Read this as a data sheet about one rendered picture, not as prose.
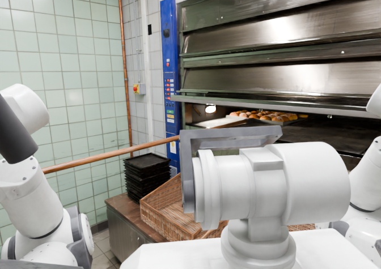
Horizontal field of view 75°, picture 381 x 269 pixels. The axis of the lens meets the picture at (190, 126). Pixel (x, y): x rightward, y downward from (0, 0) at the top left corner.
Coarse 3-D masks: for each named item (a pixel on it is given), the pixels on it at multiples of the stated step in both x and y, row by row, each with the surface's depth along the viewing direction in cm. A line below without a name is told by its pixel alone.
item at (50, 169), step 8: (240, 120) 198; (208, 128) 173; (216, 128) 177; (176, 136) 153; (144, 144) 137; (152, 144) 140; (160, 144) 145; (112, 152) 125; (120, 152) 127; (128, 152) 131; (80, 160) 114; (88, 160) 116; (96, 160) 119; (48, 168) 105; (56, 168) 107; (64, 168) 110
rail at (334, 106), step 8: (176, 96) 181; (184, 96) 175; (192, 96) 169; (200, 96) 164; (272, 104) 127; (280, 104) 124; (288, 104) 121; (296, 104) 118; (304, 104) 115; (312, 104) 112; (320, 104) 110; (328, 104) 108
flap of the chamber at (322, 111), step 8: (216, 104) 154; (224, 104) 149; (232, 104) 145; (240, 104) 141; (248, 104) 137; (256, 104) 133; (264, 104) 130; (304, 112) 115; (312, 112) 112; (320, 112) 110; (328, 112) 108; (336, 112) 105; (344, 112) 103; (352, 112) 101; (360, 112) 99; (368, 112) 97
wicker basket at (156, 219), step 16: (176, 176) 193; (160, 192) 185; (176, 192) 196; (144, 208) 171; (160, 208) 187; (176, 208) 189; (160, 224) 168; (176, 224) 144; (192, 224) 168; (176, 240) 146
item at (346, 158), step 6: (186, 126) 201; (192, 126) 195; (198, 126) 194; (204, 126) 194; (336, 150) 126; (342, 156) 120; (348, 156) 118; (354, 156) 116; (360, 156) 116; (348, 162) 118; (354, 162) 116
